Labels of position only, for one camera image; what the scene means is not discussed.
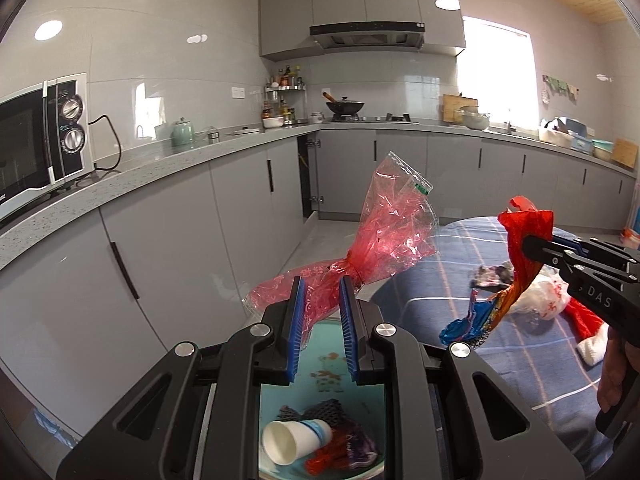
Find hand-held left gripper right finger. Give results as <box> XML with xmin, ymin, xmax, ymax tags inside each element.
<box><xmin>339</xmin><ymin>276</ymin><xmax>586</xmax><ymax>480</ymax></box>

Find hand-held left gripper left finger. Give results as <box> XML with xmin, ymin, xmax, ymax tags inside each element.
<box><xmin>55</xmin><ymin>276</ymin><xmax>307</xmax><ymax>480</ymax></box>

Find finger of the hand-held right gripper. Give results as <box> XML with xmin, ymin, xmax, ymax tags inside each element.
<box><xmin>550</xmin><ymin>237</ymin><xmax>640</xmax><ymax>266</ymax></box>
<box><xmin>522</xmin><ymin>235</ymin><xmax>581</xmax><ymax>281</ymax></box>

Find red plastic bag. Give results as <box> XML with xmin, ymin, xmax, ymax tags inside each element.
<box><xmin>497</xmin><ymin>196</ymin><xmax>608</xmax><ymax>343</ymax></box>

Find teal metal bin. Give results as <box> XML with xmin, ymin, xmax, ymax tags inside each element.
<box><xmin>257</xmin><ymin>310</ymin><xmax>391</xmax><ymax>480</ymax></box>

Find white red-printed plastic bag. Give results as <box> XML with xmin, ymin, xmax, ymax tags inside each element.
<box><xmin>512</xmin><ymin>267</ymin><xmax>573</xmax><ymax>322</ymax></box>

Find silver foil wrapper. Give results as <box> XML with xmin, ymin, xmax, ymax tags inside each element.
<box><xmin>470</xmin><ymin>264</ymin><xmax>516</xmax><ymax>291</ymax></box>

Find black foam fruit net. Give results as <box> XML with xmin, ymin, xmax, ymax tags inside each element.
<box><xmin>277</xmin><ymin>399</ymin><xmax>351</xmax><ymax>428</ymax></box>

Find blue foil wrapper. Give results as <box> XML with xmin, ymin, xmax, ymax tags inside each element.
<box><xmin>439</xmin><ymin>287</ymin><xmax>511</xmax><ymax>347</ymax></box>

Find pink transparent plastic bag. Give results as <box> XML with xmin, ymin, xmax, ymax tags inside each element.
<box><xmin>243</xmin><ymin>151</ymin><xmax>441</xmax><ymax>318</ymax></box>

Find purple snack wrapper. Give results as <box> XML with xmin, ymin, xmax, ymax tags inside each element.
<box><xmin>305</xmin><ymin>420</ymin><xmax>381</xmax><ymax>476</ymax></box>

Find white blue paper cup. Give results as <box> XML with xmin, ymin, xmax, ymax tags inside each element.
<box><xmin>262</xmin><ymin>419</ymin><xmax>333</xmax><ymax>466</ymax></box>

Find person's right hand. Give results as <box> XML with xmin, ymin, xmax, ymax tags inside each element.
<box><xmin>597</xmin><ymin>327</ymin><xmax>626</xmax><ymax>408</ymax></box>

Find dish tubs on counter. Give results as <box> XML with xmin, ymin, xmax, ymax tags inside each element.
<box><xmin>560</xmin><ymin>117</ymin><xmax>596</xmax><ymax>153</ymax></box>

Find brown wooden board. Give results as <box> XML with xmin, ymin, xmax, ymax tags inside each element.
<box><xmin>611</xmin><ymin>137</ymin><xmax>640</xmax><ymax>170</ymax></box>

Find white basin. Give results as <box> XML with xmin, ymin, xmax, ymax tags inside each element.
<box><xmin>537</xmin><ymin>119</ymin><xmax>576</xmax><ymax>148</ymax></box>

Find blue plaid tablecloth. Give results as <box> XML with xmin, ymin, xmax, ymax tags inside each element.
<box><xmin>372</xmin><ymin>216</ymin><xmax>640</xmax><ymax>461</ymax></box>

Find grey lower kitchen cabinets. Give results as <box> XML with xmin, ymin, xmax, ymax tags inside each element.
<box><xmin>0</xmin><ymin>122</ymin><xmax>640</xmax><ymax>411</ymax></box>

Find grey cooking pot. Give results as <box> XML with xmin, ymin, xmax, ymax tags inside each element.
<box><xmin>460</xmin><ymin>106</ymin><xmax>491</xmax><ymax>131</ymax></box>

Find wooden cutting board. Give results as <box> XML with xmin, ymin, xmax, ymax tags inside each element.
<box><xmin>441</xmin><ymin>93</ymin><xmax>478</xmax><ymax>126</ymax></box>

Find bright window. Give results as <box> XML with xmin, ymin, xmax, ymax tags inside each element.
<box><xmin>456</xmin><ymin>16</ymin><xmax>540</xmax><ymax>128</ymax></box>

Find gas stove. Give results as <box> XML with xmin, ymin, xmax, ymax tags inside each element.
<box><xmin>320</xmin><ymin>112</ymin><xmax>421</xmax><ymax>125</ymax></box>

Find black wok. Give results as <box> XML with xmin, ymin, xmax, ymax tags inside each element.
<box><xmin>322</xmin><ymin>91</ymin><xmax>365</xmax><ymax>116</ymax></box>

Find green ceramic teapot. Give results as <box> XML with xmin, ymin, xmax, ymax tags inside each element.
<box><xmin>171</xmin><ymin>117</ymin><xmax>197</xmax><ymax>148</ymax></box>

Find metal spice rack with bottles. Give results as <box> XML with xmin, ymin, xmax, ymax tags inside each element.
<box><xmin>262</xmin><ymin>65</ymin><xmax>307</xmax><ymax>128</ymax></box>

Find black range hood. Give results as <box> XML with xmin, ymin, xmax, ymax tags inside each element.
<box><xmin>309</xmin><ymin>21</ymin><xmax>426</xmax><ymax>53</ymax></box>

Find silver black microwave oven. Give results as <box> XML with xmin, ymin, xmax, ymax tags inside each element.
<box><xmin>0</xmin><ymin>72</ymin><xmax>96</xmax><ymax>221</ymax></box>

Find wall hook rail with cloths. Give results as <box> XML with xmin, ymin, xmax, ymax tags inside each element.
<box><xmin>542</xmin><ymin>75</ymin><xmax>581</xmax><ymax>103</ymax></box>

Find black power cable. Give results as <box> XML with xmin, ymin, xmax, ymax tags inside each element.
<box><xmin>87</xmin><ymin>115</ymin><xmax>123</xmax><ymax>173</ymax></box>

